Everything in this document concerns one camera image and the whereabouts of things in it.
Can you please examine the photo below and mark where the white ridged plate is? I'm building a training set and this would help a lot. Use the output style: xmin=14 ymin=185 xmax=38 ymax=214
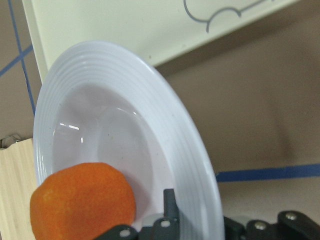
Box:
xmin=33 ymin=41 xmax=225 ymax=240

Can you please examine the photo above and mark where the orange fruit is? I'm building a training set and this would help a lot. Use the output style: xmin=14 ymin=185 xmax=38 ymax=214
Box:
xmin=30 ymin=162 xmax=136 ymax=240

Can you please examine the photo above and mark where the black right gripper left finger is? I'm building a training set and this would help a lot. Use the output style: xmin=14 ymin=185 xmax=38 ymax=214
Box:
xmin=97 ymin=188 xmax=180 ymax=240

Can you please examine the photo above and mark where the cream bear tray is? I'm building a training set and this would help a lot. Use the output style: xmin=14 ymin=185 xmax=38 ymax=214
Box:
xmin=22 ymin=0 xmax=292 ymax=80

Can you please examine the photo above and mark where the bamboo cutting board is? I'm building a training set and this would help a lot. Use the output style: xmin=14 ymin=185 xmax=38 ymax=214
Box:
xmin=0 ymin=138 xmax=37 ymax=240

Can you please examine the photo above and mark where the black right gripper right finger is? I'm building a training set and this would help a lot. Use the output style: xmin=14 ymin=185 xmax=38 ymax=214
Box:
xmin=224 ymin=210 xmax=320 ymax=240

